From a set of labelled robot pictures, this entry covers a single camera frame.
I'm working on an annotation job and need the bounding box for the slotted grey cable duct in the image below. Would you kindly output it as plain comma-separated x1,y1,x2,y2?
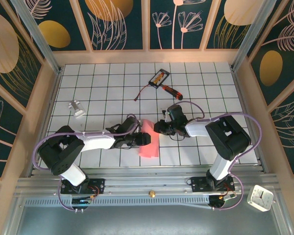
23,195,211,207

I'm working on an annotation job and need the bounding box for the white square clock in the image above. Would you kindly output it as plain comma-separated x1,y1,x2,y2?
246,185,274,212

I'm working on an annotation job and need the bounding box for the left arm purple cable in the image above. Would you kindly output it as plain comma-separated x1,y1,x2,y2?
33,113,142,212

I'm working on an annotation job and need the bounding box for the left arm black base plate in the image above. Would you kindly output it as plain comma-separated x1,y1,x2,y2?
60,178,106,195

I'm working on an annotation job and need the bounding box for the white plastic part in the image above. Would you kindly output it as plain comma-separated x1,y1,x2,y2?
68,99,86,118

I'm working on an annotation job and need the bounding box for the dark floral wall panel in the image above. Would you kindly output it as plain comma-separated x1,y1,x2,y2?
149,0,204,49
0,0,44,112
78,0,147,51
247,0,294,106
269,94,294,175
0,85,24,177
205,0,251,49
26,0,89,51

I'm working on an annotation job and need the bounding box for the black electronics board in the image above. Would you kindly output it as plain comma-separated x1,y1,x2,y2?
71,196,93,206
209,193,237,209

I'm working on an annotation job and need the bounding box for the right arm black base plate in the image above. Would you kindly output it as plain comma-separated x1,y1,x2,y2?
191,176,236,193

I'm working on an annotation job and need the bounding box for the thin red battery wire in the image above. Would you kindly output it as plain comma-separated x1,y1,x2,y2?
134,83,152,101

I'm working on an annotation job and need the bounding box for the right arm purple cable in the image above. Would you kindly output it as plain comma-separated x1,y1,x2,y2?
172,100,263,211

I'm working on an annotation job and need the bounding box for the aluminium table frame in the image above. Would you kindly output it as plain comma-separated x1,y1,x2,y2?
13,166,285,206

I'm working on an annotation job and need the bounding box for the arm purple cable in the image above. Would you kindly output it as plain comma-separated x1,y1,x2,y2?
172,100,263,211
33,113,142,212

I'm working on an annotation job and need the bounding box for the aluminium corner post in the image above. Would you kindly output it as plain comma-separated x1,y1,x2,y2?
9,0,63,75
231,0,270,71

